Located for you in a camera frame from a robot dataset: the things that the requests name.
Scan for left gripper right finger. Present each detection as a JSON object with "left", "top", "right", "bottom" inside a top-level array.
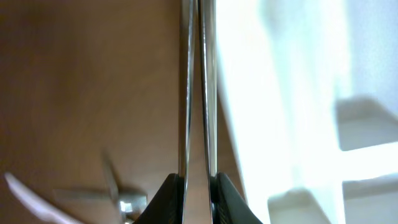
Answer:
[{"left": 210, "top": 172, "right": 262, "bottom": 224}]

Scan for white cutlery tray organizer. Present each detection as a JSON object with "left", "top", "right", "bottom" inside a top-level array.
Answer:
[{"left": 216, "top": 0, "right": 397, "bottom": 223}]

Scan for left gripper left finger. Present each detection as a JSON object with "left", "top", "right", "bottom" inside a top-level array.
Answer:
[{"left": 134, "top": 174, "right": 184, "bottom": 224}]

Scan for white plastic knife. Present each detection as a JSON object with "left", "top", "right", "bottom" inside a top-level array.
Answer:
[{"left": 4, "top": 172, "right": 84, "bottom": 224}]

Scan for long metal tongs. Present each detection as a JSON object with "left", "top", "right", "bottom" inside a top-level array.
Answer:
[{"left": 178, "top": 0, "right": 217, "bottom": 223}]

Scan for small steel teaspoon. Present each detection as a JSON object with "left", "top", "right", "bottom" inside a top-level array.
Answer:
[
  {"left": 52, "top": 186, "right": 149, "bottom": 212},
  {"left": 101, "top": 151, "right": 134, "bottom": 224}
]

